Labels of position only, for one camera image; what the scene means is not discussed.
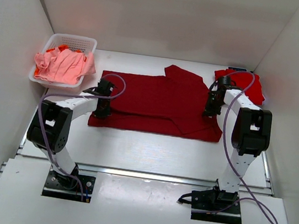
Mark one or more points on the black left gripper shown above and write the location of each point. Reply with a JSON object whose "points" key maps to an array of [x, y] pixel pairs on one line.
{"points": [[102, 108]]}

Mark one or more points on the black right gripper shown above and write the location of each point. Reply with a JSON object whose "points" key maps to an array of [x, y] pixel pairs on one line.
{"points": [[212, 107]]}

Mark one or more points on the dark red t-shirt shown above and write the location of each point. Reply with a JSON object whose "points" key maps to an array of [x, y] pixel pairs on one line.
{"points": [[171, 104]]}

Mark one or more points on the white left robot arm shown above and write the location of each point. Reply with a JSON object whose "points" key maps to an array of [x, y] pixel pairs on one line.
{"points": [[50, 127]]}

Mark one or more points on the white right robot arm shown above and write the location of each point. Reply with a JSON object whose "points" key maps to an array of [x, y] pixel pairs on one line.
{"points": [[250, 136]]}

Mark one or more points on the pink crumpled t-shirt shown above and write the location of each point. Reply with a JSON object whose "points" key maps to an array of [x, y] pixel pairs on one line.
{"points": [[61, 66]]}

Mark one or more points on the white perforated plastic basket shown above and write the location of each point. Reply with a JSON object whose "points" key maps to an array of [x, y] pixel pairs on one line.
{"points": [[64, 62]]}

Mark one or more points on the orange t-shirt in basket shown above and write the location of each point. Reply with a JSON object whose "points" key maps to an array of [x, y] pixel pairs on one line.
{"points": [[61, 48]]}

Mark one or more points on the dark blue object at wall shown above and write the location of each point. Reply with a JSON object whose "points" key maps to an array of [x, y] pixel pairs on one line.
{"points": [[237, 69]]}

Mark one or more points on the aluminium table edge rail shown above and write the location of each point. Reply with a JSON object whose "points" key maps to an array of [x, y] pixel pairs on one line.
{"points": [[266, 170]]}

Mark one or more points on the aluminium front rail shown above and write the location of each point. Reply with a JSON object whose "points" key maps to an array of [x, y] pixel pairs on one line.
{"points": [[151, 176]]}

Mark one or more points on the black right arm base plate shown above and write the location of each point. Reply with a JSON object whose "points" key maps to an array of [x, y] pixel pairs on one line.
{"points": [[206, 207]]}

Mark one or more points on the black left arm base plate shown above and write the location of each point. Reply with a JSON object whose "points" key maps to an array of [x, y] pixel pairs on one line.
{"points": [[65, 188]]}

